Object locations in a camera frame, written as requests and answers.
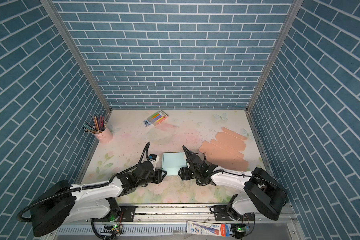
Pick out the light blue paper box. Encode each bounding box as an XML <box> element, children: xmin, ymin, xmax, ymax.
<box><xmin>162</xmin><ymin>152</ymin><xmax>187</xmax><ymax>169</ymax></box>

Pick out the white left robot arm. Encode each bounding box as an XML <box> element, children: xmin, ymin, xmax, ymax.
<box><xmin>29</xmin><ymin>160</ymin><xmax>167</xmax><ymax>237</ymax></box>

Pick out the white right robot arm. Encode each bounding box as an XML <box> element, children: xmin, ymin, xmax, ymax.
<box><xmin>178</xmin><ymin>150</ymin><xmax>287</xmax><ymax>221</ymax></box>

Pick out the pink flat cardboard box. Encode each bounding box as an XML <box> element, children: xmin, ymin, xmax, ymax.
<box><xmin>199</xmin><ymin>127</ymin><xmax>249</xmax><ymax>172</ymax></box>

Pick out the toothpaste style flat box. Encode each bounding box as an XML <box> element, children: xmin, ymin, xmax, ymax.
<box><xmin>186</xmin><ymin>221</ymin><xmax>230</xmax><ymax>237</ymax></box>

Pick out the pink pencil cup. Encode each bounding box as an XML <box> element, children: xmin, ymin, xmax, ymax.
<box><xmin>93</xmin><ymin>126</ymin><xmax>114</xmax><ymax>144</ymax></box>

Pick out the coloured marker pack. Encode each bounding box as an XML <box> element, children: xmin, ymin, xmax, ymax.
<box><xmin>147</xmin><ymin>110</ymin><xmax>169</xmax><ymax>126</ymax></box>

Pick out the coloured pencils bundle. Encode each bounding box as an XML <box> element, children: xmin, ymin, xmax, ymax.
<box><xmin>83</xmin><ymin>115</ymin><xmax>107</xmax><ymax>134</ymax></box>

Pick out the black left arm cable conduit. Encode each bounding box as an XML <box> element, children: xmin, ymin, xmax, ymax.
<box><xmin>16</xmin><ymin>141</ymin><xmax>151</xmax><ymax>223</ymax></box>

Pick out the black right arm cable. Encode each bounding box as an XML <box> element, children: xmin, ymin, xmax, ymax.
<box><xmin>182</xmin><ymin>145</ymin><xmax>288</xmax><ymax>208</ymax></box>

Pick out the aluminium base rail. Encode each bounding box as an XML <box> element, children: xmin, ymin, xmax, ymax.
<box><xmin>47</xmin><ymin>203</ymin><xmax>300</xmax><ymax>240</ymax></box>

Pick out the left electronics board with wires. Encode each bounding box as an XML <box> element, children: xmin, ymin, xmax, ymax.
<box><xmin>101</xmin><ymin>224</ymin><xmax>123</xmax><ymax>240</ymax></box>

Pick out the aluminium corner post right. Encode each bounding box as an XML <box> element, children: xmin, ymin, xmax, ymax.
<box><xmin>246</xmin><ymin>0</ymin><xmax>303</xmax><ymax>114</ymax></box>

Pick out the aluminium corner post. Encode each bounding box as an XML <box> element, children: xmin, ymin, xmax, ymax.
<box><xmin>246</xmin><ymin>0</ymin><xmax>303</xmax><ymax>114</ymax></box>
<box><xmin>40</xmin><ymin>0</ymin><xmax>112</xmax><ymax>115</ymax></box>

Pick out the aluminium corner post left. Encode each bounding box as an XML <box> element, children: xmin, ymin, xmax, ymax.
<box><xmin>40</xmin><ymin>0</ymin><xmax>112</xmax><ymax>115</ymax></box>

